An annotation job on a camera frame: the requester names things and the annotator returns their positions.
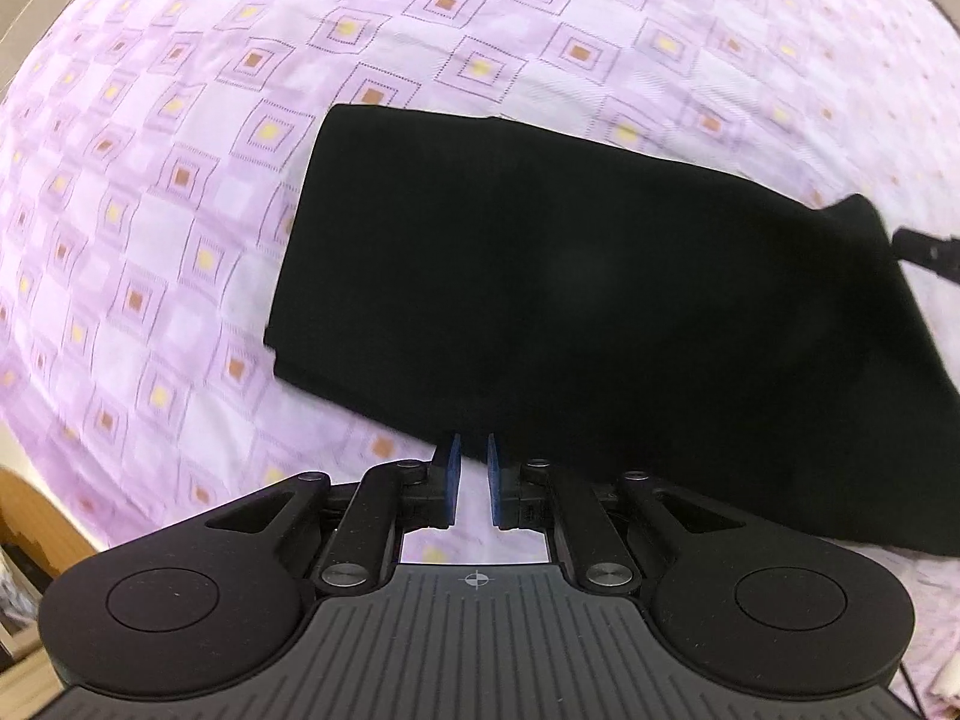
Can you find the wooden cabinet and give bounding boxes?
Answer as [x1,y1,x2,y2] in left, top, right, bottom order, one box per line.
[0,465,100,595]

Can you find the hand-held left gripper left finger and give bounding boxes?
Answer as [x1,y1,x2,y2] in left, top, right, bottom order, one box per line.
[206,433,462,590]

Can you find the black pants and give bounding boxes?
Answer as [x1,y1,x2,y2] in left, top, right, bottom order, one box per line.
[264,103,960,557]

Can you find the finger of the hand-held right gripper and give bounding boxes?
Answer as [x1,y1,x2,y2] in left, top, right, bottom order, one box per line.
[891,224,960,280]

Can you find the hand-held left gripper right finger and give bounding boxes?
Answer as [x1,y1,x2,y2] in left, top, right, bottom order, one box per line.
[487,433,740,593]

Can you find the purple checked bed sheet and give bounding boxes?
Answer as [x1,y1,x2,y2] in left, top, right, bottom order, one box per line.
[0,0,960,720]

